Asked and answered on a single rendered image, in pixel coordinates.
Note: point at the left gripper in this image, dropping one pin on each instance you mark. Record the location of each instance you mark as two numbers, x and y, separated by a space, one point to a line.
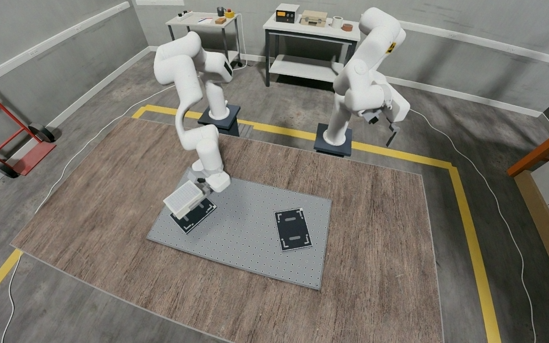
396 112

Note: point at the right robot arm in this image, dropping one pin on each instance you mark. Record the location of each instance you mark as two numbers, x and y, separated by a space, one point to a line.
176 62

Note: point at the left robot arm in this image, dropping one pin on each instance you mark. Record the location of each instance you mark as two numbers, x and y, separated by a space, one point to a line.
353 90

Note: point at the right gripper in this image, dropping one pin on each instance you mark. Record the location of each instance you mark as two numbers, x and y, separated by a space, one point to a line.
218 182

